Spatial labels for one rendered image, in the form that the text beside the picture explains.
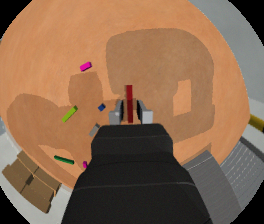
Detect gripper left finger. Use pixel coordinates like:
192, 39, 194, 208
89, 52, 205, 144
108, 100, 124, 125

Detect dark red rod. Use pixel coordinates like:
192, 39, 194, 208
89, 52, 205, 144
126, 85, 133, 123

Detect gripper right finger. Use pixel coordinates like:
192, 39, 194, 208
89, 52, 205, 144
137, 100, 153, 124

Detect dark green rod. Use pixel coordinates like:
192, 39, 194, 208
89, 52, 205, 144
54, 155, 75, 165

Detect lime green rod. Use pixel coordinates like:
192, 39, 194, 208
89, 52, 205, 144
61, 106, 78, 122

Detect grey rod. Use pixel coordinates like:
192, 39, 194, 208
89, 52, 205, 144
88, 123, 100, 137

